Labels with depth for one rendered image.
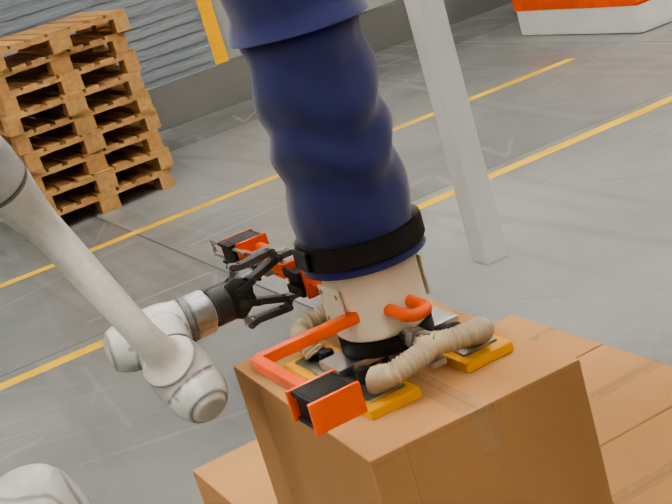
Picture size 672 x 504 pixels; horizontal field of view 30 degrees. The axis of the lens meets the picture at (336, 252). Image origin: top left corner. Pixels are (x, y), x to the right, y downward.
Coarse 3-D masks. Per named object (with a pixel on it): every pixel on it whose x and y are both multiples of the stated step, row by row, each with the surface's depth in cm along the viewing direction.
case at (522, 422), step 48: (336, 336) 243; (240, 384) 244; (432, 384) 210; (480, 384) 205; (528, 384) 200; (576, 384) 204; (288, 432) 225; (336, 432) 203; (384, 432) 198; (432, 432) 194; (480, 432) 198; (528, 432) 202; (576, 432) 206; (288, 480) 238; (336, 480) 209; (384, 480) 192; (432, 480) 196; (480, 480) 200; (528, 480) 204; (576, 480) 208
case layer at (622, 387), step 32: (512, 320) 344; (576, 352) 312; (608, 352) 307; (608, 384) 291; (640, 384) 286; (608, 416) 276; (640, 416) 272; (256, 448) 312; (608, 448) 263; (640, 448) 259; (224, 480) 300; (256, 480) 295; (608, 480) 251; (640, 480) 248
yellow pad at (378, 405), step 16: (320, 352) 224; (336, 352) 229; (288, 368) 231; (304, 368) 227; (320, 368) 224; (368, 368) 212; (400, 384) 208; (368, 400) 205; (384, 400) 205; (400, 400) 205; (368, 416) 204
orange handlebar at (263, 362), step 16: (240, 256) 267; (416, 304) 209; (336, 320) 211; (352, 320) 212; (400, 320) 207; (416, 320) 206; (304, 336) 208; (320, 336) 210; (272, 352) 206; (288, 352) 207; (256, 368) 204; (272, 368) 198; (288, 384) 192
